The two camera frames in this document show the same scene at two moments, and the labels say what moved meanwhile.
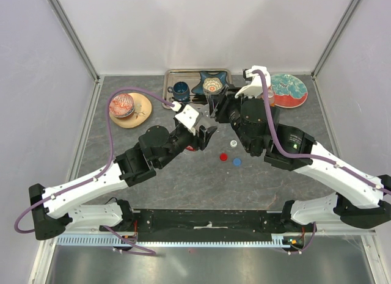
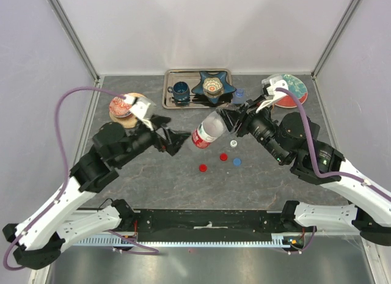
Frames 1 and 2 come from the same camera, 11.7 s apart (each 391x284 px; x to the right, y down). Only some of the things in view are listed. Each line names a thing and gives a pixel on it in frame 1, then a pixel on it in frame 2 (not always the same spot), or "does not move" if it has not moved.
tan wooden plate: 142,111 does not move
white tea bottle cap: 233,143 does not move
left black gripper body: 197,142 to 159,142
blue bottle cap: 237,162 does not move
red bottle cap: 223,156 does not move
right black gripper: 223,102 to 250,115
